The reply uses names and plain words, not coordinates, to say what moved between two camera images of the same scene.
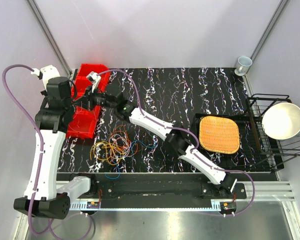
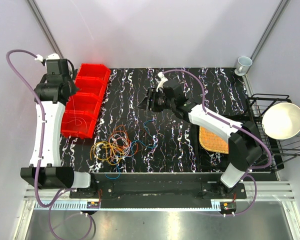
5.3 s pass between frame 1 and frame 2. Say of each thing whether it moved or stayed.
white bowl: stayed
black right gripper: moved
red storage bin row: stayed
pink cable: moved
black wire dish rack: stayed
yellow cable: stayed
